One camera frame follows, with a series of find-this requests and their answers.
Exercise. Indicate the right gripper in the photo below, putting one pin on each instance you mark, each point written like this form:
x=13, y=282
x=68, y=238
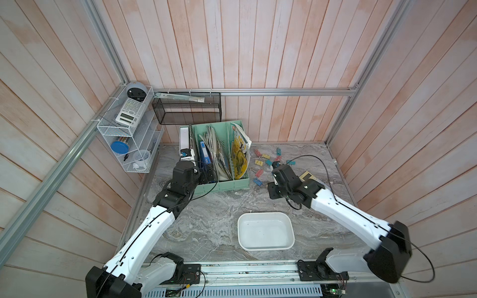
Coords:
x=271, y=187

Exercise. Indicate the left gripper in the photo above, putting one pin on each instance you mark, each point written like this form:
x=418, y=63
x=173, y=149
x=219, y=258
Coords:
x=205, y=179

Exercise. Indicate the blue binder clip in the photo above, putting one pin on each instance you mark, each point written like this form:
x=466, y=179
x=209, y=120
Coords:
x=257, y=182

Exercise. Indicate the white plastic storage box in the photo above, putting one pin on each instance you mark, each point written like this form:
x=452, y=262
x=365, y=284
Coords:
x=265, y=231

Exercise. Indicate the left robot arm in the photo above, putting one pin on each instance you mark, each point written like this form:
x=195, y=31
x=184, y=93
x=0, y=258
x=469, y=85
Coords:
x=124, y=275

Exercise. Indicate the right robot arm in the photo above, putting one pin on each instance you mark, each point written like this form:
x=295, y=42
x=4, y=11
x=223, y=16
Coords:
x=389, y=246

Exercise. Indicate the stack of magazines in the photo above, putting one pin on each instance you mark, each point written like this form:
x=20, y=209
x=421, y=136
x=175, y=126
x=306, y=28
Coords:
x=217, y=153

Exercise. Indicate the blue file folder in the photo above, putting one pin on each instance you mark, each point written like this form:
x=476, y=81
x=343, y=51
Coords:
x=204, y=153

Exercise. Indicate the yellow blue calculator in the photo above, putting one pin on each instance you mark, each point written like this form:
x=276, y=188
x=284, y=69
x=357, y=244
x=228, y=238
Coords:
x=307, y=176

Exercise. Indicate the green file organizer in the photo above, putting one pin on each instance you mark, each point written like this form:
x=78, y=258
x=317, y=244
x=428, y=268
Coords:
x=223, y=131

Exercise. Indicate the yellow art book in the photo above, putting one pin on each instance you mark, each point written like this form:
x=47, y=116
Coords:
x=240, y=151

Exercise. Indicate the black mesh basket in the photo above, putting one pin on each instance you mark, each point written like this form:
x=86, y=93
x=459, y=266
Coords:
x=170, y=112

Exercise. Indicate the ruler on basket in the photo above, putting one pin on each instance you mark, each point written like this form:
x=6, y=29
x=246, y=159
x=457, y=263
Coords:
x=179, y=97

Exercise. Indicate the blue lid jar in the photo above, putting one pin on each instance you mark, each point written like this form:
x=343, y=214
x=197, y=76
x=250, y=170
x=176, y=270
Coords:
x=120, y=145

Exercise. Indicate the white desk calculator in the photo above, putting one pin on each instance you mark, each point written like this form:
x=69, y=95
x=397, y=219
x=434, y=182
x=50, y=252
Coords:
x=130, y=113

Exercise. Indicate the grey round speaker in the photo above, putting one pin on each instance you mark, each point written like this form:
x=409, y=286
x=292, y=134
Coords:
x=136, y=91

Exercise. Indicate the white wire shelf rack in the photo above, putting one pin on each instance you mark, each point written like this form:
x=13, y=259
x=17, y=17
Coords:
x=146, y=136

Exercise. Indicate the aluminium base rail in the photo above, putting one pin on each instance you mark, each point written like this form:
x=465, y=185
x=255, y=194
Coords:
x=274, y=279

